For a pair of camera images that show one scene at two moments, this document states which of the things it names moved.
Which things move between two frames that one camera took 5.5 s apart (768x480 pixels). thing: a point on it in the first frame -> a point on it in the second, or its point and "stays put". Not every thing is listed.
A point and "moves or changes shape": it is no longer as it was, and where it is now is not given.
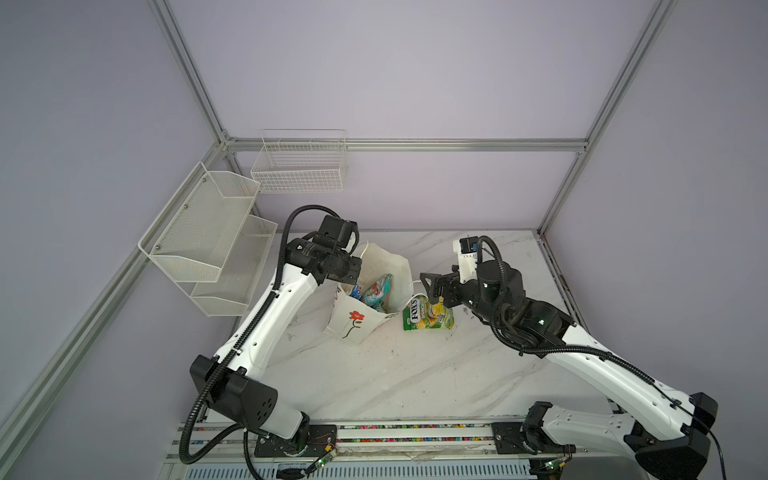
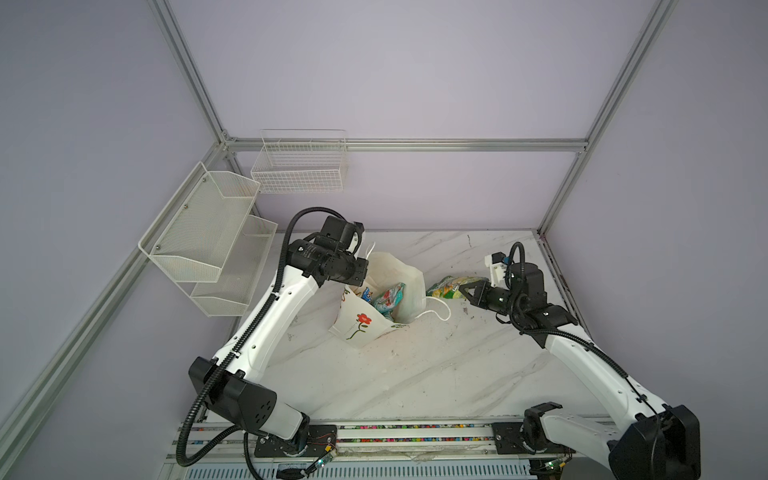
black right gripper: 447,281 -> 479,287
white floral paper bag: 351,319 moves or changes shape
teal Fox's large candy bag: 376,292 -> 388,299
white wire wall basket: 300,160 stays put
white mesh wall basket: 206,239 stays put
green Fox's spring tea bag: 420,314 moves or changes shape
